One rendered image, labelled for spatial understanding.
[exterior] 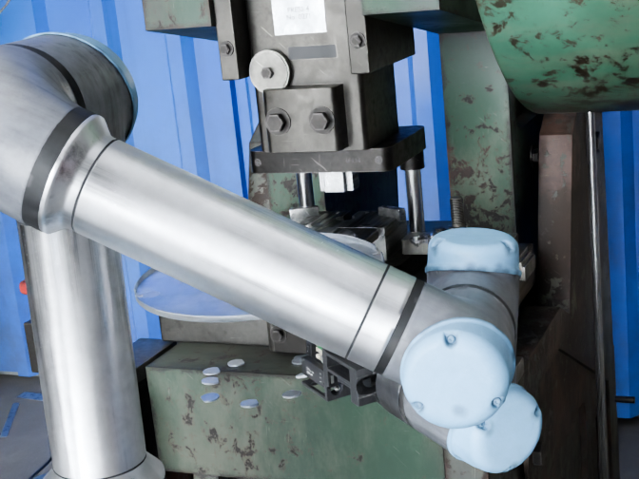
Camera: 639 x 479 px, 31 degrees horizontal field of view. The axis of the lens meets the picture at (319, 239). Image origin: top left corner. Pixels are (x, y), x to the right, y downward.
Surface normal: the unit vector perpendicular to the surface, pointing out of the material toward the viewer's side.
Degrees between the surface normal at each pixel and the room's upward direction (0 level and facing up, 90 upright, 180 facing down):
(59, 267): 90
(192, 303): 2
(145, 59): 90
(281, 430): 90
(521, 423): 93
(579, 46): 139
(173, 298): 2
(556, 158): 73
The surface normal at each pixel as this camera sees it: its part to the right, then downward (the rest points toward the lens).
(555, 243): -0.39, -0.02
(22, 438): -0.10, -0.96
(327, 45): -0.38, 0.27
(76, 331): 0.12, 0.25
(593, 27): -0.21, 0.86
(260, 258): 0.00, -0.12
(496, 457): 0.50, 0.21
